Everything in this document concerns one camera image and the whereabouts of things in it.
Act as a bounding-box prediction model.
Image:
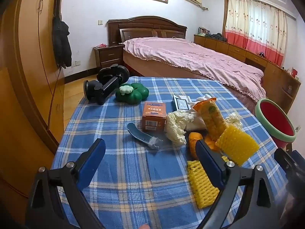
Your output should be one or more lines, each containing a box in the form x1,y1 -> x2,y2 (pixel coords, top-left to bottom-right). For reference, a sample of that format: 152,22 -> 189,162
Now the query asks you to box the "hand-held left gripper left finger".
25,138 -> 106,229

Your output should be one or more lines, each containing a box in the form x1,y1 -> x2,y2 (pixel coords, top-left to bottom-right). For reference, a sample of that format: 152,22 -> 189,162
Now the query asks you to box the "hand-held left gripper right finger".
195,139 -> 279,229

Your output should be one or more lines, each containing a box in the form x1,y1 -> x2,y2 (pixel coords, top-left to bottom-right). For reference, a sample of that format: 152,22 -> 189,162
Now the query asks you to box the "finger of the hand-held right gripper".
274,148 -> 305,184

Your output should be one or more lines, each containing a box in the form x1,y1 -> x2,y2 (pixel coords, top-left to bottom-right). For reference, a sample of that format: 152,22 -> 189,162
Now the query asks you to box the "long yellow foam net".
186,156 -> 229,208

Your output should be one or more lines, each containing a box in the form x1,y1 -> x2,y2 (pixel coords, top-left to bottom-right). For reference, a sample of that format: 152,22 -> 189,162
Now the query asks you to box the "orange peel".
189,132 -> 221,160

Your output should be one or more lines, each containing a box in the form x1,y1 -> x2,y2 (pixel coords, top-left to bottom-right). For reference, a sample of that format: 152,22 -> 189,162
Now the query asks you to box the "wide yellow foam net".
215,126 -> 260,166

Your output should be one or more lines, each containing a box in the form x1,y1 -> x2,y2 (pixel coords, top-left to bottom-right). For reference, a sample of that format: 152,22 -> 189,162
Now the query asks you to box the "red bin with green rim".
254,98 -> 297,148

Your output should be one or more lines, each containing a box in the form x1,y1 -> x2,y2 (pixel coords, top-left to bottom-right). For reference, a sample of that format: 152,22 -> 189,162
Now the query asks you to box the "clear plastic bag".
186,111 -> 208,131

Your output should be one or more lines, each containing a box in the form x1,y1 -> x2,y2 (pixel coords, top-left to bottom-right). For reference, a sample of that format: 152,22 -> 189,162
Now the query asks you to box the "orange snack packet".
193,97 -> 228,142

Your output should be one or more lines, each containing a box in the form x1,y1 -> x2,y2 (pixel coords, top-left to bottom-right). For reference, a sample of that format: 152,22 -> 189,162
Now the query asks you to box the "large cream paper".
164,112 -> 194,146

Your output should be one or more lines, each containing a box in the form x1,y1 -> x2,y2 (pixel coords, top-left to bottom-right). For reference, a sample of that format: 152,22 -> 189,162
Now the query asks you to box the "small cream paper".
225,113 -> 243,130

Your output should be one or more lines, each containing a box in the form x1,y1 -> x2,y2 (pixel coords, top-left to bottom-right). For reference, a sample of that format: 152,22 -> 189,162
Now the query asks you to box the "blue-grey plastic peeler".
127,123 -> 164,151

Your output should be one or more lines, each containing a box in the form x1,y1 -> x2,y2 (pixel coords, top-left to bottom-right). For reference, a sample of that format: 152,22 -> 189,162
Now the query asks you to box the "white cardboard box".
173,95 -> 193,111

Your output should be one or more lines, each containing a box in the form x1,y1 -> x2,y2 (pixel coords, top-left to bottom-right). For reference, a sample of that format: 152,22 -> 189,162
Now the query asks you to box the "orange cardboard box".
142,102 -> 167,132

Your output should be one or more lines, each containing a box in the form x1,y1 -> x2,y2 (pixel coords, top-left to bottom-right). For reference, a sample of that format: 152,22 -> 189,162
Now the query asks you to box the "blue plaid tablecloth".
51,76 -> 290,229

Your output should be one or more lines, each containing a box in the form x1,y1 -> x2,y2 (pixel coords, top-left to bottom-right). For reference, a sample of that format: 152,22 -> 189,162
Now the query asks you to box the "green clover-shaped toy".
115,83 -> 149,105

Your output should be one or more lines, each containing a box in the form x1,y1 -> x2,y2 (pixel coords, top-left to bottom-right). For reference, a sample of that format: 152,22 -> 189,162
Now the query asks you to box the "pink bedspread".
123,37 -> 266,98

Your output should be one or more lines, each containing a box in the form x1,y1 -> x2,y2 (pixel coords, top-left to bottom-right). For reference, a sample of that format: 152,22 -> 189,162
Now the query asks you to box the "dark wooden nightstand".
92,44 -> 125,69

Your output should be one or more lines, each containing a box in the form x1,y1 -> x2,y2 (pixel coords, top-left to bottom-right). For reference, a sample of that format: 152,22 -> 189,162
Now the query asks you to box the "long wooden cabinet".
193,35 -> 301,115

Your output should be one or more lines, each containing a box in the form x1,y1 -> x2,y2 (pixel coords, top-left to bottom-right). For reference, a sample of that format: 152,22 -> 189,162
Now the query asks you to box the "wooden wardrobe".
0,0 -> 66,196

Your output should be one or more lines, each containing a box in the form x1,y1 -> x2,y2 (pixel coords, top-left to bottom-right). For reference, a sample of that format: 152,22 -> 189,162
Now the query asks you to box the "black hanging jacket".
52,14 -> 72,68

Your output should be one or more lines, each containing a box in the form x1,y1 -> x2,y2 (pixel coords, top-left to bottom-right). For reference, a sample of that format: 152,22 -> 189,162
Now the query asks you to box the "pile of dark clothes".
205,32 -> 228,42

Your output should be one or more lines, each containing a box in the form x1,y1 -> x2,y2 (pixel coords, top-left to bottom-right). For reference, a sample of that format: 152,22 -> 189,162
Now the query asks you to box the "cream and red curtain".
224,0 -> 287,67

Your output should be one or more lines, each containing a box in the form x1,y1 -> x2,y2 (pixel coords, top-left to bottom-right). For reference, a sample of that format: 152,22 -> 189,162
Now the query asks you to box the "dark wooden bed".
107,16 -> 266,105

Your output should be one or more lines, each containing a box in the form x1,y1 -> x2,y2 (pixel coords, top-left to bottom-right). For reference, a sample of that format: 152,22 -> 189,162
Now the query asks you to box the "black suction cup mount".
83,64 -> 130,105

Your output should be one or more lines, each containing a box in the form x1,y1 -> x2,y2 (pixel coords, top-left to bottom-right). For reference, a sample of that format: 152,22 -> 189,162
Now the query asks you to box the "black hanging cable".
48,63 -> 66,129

